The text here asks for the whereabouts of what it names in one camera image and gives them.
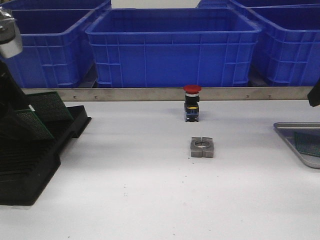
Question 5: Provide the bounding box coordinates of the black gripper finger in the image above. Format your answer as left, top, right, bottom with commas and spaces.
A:
307, 80, 320, 107

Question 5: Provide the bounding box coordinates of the green perforated circuit board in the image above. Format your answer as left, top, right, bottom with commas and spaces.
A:
27, 91, 73, 122
15, 109, 54, 140
294, 132, 320, 157

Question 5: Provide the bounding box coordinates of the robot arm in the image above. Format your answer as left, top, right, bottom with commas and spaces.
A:
0, 8, 35, 141

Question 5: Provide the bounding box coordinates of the silver metal tray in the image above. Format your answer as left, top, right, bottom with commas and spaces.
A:
273, 122, 320, 169

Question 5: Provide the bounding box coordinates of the black slotted board rack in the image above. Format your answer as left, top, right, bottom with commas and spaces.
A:
0, 105, 91, 206

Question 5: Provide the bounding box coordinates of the blue plastic crate right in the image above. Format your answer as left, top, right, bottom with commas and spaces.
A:
230, 0, 320, 87

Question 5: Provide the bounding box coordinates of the blue plastic crate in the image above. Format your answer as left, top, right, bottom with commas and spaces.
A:
86, 8, 261, 88
230, 0, 320, 87
3, 9, 96, 89

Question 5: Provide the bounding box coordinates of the red emergency stop button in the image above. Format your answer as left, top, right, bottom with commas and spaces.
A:
183, 84, 202, 122

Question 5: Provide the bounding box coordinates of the grey metal clamp block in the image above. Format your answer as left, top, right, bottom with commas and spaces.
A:
190, 137, 215, 158

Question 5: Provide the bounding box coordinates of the blue crate back right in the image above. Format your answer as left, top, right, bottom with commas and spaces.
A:
196, 0, 244, 9

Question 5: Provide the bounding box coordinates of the blue plastic crate centre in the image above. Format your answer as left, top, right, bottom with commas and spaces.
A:
86, 8, 261, 88

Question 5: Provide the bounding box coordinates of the blue plastic crate left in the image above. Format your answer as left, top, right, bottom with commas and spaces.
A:
3, 9, 96, 89

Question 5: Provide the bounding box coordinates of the blue crate back row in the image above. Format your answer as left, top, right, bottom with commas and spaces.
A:
0, 0, 111, 10

